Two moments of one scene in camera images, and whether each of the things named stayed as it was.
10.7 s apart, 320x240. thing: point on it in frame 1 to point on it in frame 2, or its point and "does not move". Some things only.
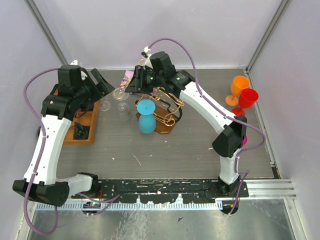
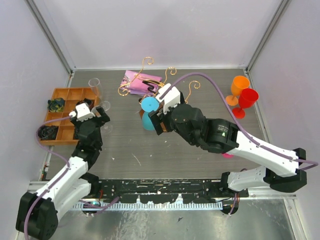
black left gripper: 104,87 to 78,123
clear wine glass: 121,94 to 98,113
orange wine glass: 239,83 does not move
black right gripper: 136,84 to 159,115
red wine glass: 248,98 does not move
